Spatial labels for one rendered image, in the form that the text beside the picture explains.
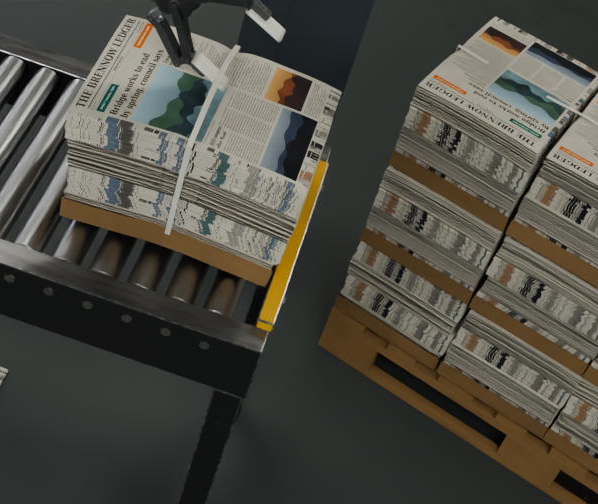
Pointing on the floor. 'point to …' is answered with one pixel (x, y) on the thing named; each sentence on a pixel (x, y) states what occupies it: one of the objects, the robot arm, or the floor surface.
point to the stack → (510, 253)
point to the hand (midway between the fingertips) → (249, 56)
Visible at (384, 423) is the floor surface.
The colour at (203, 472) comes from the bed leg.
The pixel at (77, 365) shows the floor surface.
